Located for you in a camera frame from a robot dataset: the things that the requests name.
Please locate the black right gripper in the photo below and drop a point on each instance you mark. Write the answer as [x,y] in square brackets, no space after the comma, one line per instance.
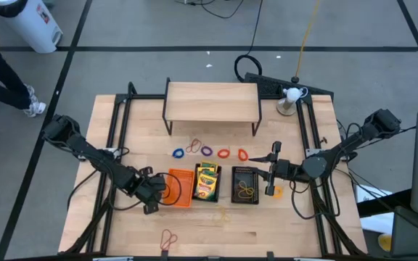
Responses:
[285,169]

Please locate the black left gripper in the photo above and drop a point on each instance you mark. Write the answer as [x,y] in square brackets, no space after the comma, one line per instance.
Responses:
[151,188]

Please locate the yellow rubber band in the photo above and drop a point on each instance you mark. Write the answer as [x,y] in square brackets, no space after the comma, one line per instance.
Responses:
[224,215]
[245,188]

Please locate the yellow spiral wrist coil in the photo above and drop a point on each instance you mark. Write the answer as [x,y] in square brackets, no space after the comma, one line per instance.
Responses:
[279,194]

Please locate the black slotted plastic basket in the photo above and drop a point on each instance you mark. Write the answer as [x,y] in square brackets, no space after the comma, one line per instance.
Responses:
[235,174]
[195,195]

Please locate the blue spiral wrist coil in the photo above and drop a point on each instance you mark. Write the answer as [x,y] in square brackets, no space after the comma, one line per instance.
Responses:
[174,153]

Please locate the red rubber band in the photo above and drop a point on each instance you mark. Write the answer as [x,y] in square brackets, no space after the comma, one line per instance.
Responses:
[168,237]
[194,145]

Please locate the yellow green crayon box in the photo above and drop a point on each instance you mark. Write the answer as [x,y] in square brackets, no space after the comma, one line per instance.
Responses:
[207,186]
[205,170]
[209,164]

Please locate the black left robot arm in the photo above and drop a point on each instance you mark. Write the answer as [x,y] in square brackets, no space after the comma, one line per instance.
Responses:
[96,159]

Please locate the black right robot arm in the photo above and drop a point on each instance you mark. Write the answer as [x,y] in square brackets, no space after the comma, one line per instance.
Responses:
[354,139]

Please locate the orange slotted plastic basket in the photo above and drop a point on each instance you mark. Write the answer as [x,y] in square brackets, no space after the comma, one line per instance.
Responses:
[185,194]

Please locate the purple spiral wrist coil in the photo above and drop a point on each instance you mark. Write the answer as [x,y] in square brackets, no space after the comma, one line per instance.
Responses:
[202,151]

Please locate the black table edge clamp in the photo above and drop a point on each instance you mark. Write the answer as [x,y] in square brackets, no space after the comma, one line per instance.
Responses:
[164,255]
[270,256]

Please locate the silver aluminium bar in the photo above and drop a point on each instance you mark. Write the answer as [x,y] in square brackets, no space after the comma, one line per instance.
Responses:
[314,259]
[112,259]

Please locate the black mesh panel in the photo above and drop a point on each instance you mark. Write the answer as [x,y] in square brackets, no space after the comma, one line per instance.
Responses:
[267,85]

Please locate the wooden shelf riser black legs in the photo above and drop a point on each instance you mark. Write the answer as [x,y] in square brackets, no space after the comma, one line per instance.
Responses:
[212,101]

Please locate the white paper sheet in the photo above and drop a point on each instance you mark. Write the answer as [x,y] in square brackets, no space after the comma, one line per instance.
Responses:
[372,195]

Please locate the yellow floor object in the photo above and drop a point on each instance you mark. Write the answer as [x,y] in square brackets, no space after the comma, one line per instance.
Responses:
[385,243]

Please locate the white cylindrical bin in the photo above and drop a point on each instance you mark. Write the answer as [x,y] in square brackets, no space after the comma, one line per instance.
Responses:
[31,25]

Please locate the black metal rig frame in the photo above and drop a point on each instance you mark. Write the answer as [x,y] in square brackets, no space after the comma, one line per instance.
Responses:
[120,119]

